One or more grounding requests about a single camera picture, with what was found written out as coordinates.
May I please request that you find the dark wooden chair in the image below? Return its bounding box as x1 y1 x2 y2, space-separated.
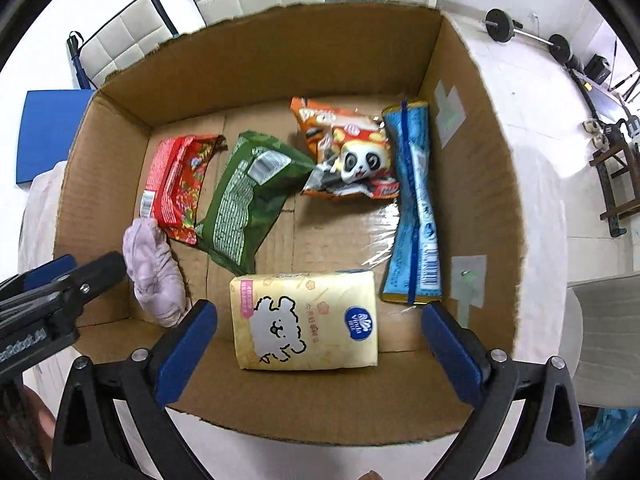
589 120 640 238

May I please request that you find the purple cloth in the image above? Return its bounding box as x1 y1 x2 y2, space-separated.
122 217 191 328

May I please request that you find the short barbell with black plates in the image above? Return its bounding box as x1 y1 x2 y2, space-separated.
484 8 573 66

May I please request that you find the blue snack packet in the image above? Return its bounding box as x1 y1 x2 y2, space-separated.
381 100 443 306

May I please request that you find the person's left hand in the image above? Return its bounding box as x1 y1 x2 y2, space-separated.
20 389 57 473

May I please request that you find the orange panda snack packet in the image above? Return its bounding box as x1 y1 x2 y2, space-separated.
290 96 401 202

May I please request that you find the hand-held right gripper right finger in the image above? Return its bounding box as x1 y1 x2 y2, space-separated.
421 301 586 480

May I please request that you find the green snack packet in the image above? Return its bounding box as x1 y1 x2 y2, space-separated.
194 131 317 277

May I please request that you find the yellow tissue pack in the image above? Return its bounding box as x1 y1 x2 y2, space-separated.
229 269 380 371

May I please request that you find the black speaker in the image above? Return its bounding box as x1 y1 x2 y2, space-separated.
584 55 612 83

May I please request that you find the blue bag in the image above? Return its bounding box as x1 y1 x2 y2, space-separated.
585 407 637 453

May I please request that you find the pair of white shoes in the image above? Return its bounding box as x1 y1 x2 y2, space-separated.
582 119 608 148

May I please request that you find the cardboard box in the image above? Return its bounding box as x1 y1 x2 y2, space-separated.
52 0 526 446

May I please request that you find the blue mat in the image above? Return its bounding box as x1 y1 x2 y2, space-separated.
15 90 96 186

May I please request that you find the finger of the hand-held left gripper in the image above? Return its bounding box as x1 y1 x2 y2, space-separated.
47 251 126 306
0 255 77 301

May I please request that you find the red snack packet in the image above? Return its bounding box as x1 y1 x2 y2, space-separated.
141 134 228 246

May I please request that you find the black treadmill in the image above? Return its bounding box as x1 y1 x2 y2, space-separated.
570 67 640 122

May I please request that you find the grey office chair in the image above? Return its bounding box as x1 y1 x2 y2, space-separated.
567 271 640 408

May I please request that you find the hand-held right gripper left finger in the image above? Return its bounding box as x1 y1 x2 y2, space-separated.
51 299 218 480

